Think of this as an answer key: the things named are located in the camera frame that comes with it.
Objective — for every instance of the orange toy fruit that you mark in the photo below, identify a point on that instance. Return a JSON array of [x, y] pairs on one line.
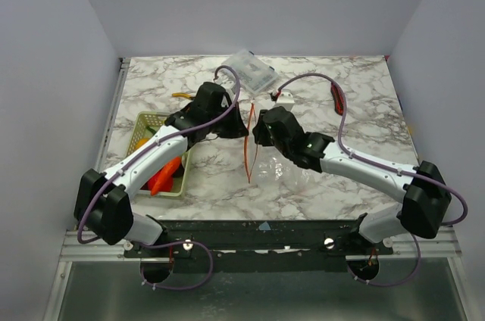
[[141, 142]]

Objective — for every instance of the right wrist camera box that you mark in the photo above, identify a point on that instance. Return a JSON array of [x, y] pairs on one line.
[[283, 99]]

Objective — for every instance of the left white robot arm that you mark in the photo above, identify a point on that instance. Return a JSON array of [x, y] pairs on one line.
[[103, 200]]

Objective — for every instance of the black mounting base rail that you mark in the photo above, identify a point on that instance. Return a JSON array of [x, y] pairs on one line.
[[258, 246]]

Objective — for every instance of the green toy chili pepper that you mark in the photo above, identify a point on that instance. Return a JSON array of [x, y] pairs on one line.
[[151, 130]]

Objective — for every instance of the red black utility knife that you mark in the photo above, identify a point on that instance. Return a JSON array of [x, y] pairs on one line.
[[338, 99]]

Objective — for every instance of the clear plastic parts box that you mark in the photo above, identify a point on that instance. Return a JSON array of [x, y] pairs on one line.
[[255, 75]]

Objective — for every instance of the clear zip top bag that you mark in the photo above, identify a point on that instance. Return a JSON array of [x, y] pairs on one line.
[[266, 167]]

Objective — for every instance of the pale green plastic basket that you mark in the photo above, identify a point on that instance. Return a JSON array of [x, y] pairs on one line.
[[155, 120]]

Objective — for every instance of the orange toy carrot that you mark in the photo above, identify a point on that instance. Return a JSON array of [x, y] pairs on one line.
[[163, 180]]

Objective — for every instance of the aluminium frame rail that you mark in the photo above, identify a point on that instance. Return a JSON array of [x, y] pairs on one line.
[[98, 251]]

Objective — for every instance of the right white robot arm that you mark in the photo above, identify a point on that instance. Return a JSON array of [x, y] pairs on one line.
[[420, 198]]

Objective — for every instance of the yellow handled pliers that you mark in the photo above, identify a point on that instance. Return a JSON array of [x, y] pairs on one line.
[[183, 95]]

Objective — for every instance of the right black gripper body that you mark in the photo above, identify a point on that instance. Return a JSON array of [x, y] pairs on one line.
[[263, 132]]

